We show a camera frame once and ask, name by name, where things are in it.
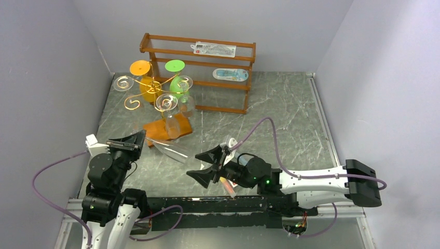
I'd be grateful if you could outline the packaged item top shelf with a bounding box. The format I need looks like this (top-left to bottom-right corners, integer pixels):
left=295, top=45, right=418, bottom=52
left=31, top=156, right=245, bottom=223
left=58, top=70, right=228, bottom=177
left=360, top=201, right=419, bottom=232
left=190, top=41, right=236, bottom=58

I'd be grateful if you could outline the yellow pink marker pen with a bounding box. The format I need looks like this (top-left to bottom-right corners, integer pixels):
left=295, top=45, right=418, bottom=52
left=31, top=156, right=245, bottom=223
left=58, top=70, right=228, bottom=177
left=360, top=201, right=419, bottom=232
left=220, top=177, right=237, bottom=198

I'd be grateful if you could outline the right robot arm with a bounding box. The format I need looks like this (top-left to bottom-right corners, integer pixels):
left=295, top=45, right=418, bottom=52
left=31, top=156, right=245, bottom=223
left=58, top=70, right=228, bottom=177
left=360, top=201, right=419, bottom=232
left=186, top=145, right=385, bottom=215

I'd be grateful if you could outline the green plastic goblet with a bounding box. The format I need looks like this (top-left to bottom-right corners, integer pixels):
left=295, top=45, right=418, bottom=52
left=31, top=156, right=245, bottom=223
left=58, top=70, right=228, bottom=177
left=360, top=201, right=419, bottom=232
left=165, top=60, right=189, bottom=100

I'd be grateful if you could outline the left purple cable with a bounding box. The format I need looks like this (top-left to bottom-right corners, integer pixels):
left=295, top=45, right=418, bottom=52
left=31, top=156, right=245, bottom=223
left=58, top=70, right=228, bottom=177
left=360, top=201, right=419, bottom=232
left=32, top=150, right=93, bottom=249

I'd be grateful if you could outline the wooden two-tier shelf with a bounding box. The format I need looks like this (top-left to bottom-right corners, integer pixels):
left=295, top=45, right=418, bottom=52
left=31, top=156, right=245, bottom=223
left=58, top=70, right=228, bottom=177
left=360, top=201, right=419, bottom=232
left=140, top=33, right=256, bottom=114

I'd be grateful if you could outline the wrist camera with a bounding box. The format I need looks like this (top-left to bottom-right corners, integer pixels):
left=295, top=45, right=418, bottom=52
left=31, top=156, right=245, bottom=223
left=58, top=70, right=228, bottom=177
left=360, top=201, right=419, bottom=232
left=85, top=134, right=109, bottom=157
left=220, top=135, right=238, bottom=152

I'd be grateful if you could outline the blue packaged item lower shelf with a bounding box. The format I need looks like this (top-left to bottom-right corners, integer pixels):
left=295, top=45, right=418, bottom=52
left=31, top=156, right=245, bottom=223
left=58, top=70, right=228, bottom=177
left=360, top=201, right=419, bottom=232
left=212, top=68, right=250, bottom=82

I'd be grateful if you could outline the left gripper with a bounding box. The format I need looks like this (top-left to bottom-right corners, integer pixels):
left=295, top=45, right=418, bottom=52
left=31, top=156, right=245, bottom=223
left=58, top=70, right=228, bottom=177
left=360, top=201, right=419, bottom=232
left=105, top=129, right=146, bottom=189

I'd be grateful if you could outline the black base frame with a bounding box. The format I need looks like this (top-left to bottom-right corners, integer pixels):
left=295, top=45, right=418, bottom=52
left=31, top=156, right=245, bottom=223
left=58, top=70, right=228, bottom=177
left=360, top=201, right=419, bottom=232
left=122, top=188, right=318, bottom=231

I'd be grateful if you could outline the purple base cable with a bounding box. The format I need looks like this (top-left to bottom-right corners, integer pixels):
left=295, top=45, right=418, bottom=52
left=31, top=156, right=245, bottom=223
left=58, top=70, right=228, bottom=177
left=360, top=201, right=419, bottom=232
left=128, top=205, right=184, bottom=242

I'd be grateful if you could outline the blue marker pen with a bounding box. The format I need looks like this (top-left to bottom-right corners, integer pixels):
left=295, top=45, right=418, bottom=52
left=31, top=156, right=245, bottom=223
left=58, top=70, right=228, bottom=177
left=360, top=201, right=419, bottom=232
left=237, top=155, right=248, bottom=166

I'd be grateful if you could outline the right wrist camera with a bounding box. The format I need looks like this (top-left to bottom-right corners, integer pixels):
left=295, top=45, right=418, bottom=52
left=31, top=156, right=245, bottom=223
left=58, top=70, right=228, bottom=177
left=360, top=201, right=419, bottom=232
left=220, top=135, right=238, bottom=152

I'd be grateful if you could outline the clear champagne flute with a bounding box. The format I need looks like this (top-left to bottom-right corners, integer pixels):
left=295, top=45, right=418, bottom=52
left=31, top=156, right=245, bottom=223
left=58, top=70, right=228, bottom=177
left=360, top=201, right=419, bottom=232
left=155, top=93, right=181, bottom=139

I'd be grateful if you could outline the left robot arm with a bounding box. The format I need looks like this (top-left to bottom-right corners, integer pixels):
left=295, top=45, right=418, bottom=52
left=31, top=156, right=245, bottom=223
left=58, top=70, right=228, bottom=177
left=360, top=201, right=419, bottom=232
left=81, top=130, right=149, bottom=248

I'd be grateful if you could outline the clear wine glass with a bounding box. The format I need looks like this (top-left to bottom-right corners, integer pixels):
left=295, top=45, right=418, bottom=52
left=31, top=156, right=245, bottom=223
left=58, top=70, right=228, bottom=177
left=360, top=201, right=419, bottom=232
left=112, top=76, right=134, bottom=92
left=140, top=135, right=205, bottom=171
left=177, top=75, right=196, bottom=118

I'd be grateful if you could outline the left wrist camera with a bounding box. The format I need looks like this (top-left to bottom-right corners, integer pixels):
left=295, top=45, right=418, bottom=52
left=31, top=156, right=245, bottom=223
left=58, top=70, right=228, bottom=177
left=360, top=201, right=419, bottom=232
left=85, top=134, right=109, bottom=157

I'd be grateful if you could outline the gold wire wine glass rack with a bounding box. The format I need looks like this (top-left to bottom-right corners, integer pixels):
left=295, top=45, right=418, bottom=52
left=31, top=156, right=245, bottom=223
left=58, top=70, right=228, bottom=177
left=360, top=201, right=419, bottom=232
left=124, top=61, right=193, bottom=141

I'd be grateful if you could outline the orange plastic goblet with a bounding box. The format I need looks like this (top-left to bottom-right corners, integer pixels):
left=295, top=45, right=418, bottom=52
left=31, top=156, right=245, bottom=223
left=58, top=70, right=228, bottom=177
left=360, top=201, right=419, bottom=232
left=129, top=60, right=163, bottom=105

